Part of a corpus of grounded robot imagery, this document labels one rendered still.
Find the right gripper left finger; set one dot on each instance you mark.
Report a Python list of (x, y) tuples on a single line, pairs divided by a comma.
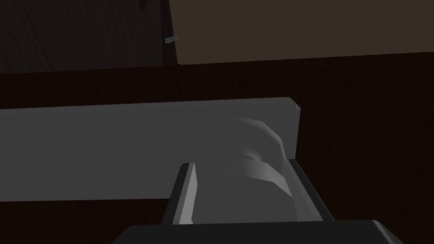
[(181, 200)]

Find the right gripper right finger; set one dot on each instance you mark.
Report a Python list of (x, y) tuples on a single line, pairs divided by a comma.
[(305, 196)]

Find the dark wooden door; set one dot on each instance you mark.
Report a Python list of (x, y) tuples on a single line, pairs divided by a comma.
[(81, 34)]

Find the grey flat panel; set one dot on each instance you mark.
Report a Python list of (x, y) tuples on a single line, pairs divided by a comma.
[(101, 152)]

